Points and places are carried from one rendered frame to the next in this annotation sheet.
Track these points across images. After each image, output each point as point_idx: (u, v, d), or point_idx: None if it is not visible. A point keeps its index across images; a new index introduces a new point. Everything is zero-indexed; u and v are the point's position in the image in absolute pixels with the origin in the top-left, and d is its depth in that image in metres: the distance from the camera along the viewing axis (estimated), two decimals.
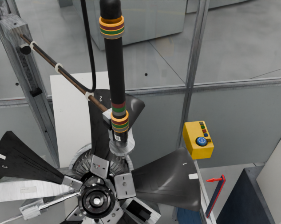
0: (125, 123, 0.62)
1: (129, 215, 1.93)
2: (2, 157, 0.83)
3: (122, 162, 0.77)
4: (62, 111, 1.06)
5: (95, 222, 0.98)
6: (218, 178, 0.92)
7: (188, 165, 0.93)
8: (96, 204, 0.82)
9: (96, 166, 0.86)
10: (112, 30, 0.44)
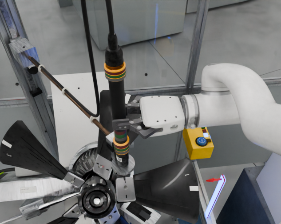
0: (126, 147, 0.69)
1: (129, 215, 1.93)
2: (8, 145, 0.83)
3: (123, 178, 0.84)
4: (62, 111, 1.06)
5: (95, 222, 0.98)
6: (218, 178, 0.92)
7: (190, 176, 0.93)
8: (96, 204, 0.82)
9: (100, 166, 0.86)
10: (115, 74, 0.51)
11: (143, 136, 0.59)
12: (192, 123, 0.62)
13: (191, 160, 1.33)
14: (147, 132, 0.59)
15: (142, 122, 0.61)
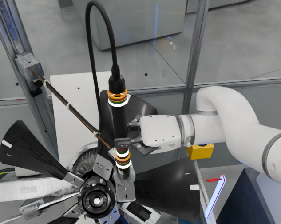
0: (128, 162, 0.74)
1: (129, 215, 1.93)
2: (8, 145, 0.83)
3: (125, 188, 0.88)
4: (62, 111, 1.06)
5: (95, 222, 0.98)
6: (218, 178, 0.92)
7: (190, 175, 0.93)
8: (96, 204, 0.82)
9: (100, 166, 0.86)
10: (118, 101, 0.56)
11: (142, 154, 0.64)
12: (188, 142, 0.67)
13: (191, 160, 1.33)
14: (146, 150, 0.64)
15: (142, 141, 0.66)
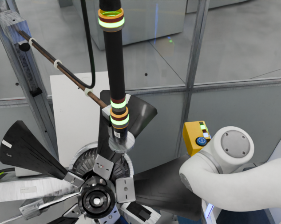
0: (125, 120, 0.61)
1: (129, 215, 1.93)
2: (8, 145, 0.83)
3: (122, 159, 0.76)
4: (62, 111, 1.06)
5: (95, 222, 0.98)
6: None
7: None
8: (96, 204, 0.82)
9: (100, 166, 0.86)
10: (112, 22, 0.43)
11: None
12: None
13: None
14: None
15: None
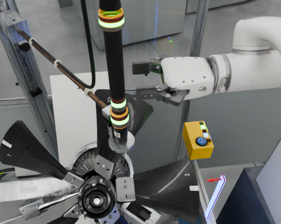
0: (125, 120, 0.61)
1: (129, 215, 1.93)
2: None
3: (122, 159, 0.76)
4: (62, 111, 1.06)
5: (95, 222, 0.98)
6: (218, 178, 0.92)
7: None
8: (93, 202, 0.82)
9: (126, 187, 0.87)
10: (112, 22, 0.43)
11: (176, 103, 0.50)
12: (222, 86, 0.54)
13: (191, 160, 1.33)
14: (179, 97, 0.51)
15: (170, 86, 0.53)
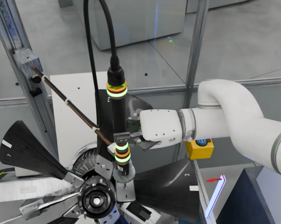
0: (127, 158, 0.72)
1: (129, 215, 1.93)
2: None
3: (124, 186, 0.87)
4: (62, 111, 1.06)
5: (95, 222, 0.98)
6: (218, 178, 0.92)
7: None
8: (93, 202, 0.82)
9: (126, 187, 0.87)
10: (117, 93, 0.54)
11: (142, 149, 0.62)
12: (189, 136, 0.66)
13: (191, 160, 1.33)
14: (146, 145, 0.63)
15: (142, 135, 0.64)
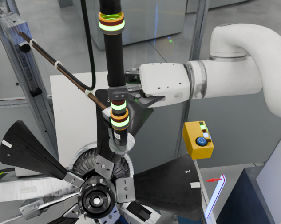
0: (125, 121, 0.62)
1: (129, 215, 1.93)
2: None
3: (122, 159, 0.76)
4: (62, 111, 1.06)
5: (95, 222, 0.98)
6: (218, 178, 0.92)
7: None
8: (93, 202, 0.82)
9: (125, 189, 0.88)
10: (112, 25, 0.43)
11: (142, 105, 0.52)
12: (198, 92, 0.55)
13: None
14: (147, 100, 0.52)
15: (142, 90, 0.53)
